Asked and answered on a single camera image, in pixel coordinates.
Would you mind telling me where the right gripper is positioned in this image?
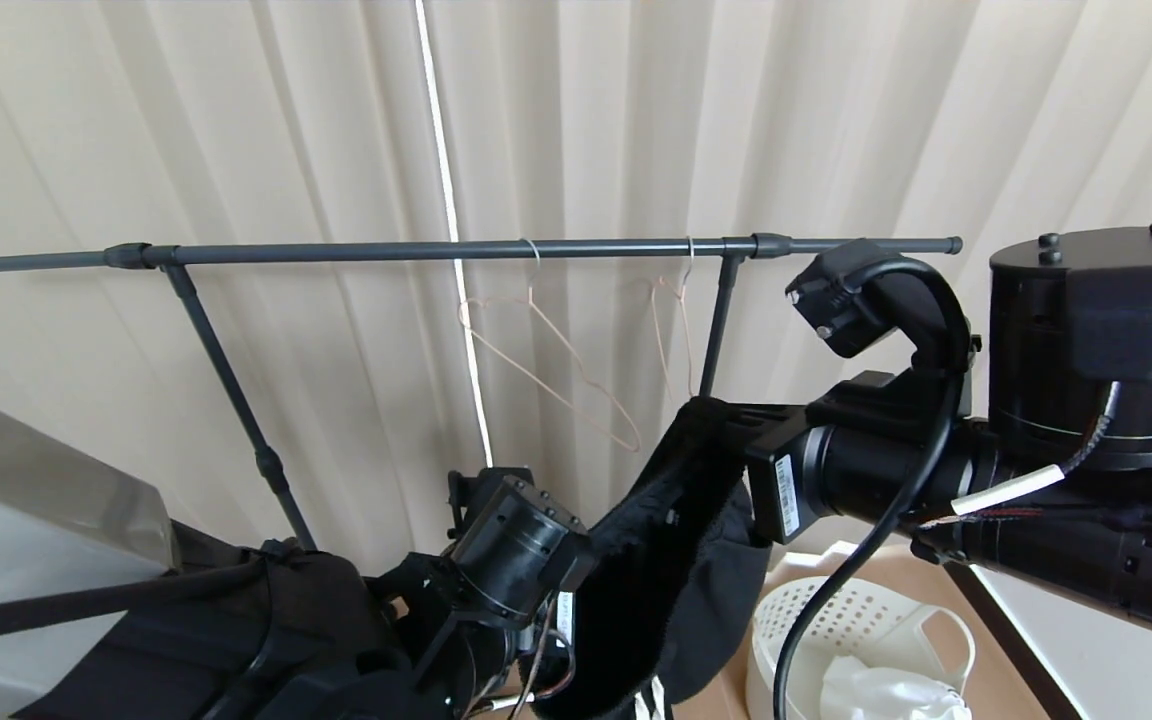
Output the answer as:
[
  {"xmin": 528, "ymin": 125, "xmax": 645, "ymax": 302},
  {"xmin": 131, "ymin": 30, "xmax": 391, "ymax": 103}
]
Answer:
[{"xmin": 744, "ymin": 372, "xmax": 997, "ymax": 546}]

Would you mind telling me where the black garment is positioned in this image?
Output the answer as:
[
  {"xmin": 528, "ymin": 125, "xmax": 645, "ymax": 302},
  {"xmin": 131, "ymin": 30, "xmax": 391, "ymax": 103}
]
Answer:
[{"xmin": 536, "ymin": 397, "xmax": 772, "ymax": 720}]

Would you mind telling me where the white laundry basket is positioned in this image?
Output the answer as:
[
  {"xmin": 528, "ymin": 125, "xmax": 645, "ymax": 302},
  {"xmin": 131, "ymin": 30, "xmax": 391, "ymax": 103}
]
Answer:
[{"xmin": 744, "ymin": 575, "xmax": 977, "ymax": 720}]

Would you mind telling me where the pink clothes hanger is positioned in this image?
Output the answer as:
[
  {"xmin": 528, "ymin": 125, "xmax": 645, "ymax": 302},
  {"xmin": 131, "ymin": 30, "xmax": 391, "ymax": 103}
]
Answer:
[
  {"xmin": 458, "ymin": 240, "xmax": 643, "ymax": 454},
  {"xmin": 648, "ymin": 238, "xmax": 697, "ymax": 401}
]

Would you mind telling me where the black clothes rack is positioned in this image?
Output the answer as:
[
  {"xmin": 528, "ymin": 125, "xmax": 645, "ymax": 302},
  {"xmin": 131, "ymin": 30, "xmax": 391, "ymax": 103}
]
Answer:
[{"xmin": 0, "ymin": 233, "xmax": 965, "ymax": 561}]

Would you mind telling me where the white garment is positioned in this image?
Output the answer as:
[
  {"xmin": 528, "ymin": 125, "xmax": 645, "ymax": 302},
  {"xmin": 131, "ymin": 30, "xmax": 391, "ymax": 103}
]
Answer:
[{"xmin": 819, "ymin": 655, "xmax": 972, "ymax": 720}]

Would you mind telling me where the beige curtain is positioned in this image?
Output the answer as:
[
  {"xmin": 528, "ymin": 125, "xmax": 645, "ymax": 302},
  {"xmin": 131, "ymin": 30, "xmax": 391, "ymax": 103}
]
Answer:
[{"xmin": 0, "ymin": 0, "xmax": 1152, "ymax": 601}]

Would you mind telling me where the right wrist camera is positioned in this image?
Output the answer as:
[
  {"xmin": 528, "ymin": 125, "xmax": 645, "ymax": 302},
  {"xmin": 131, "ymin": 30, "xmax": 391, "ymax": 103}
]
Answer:
[{"xmin": 785, "ymin": 238, "xmax": 977, "ymax": 401}]

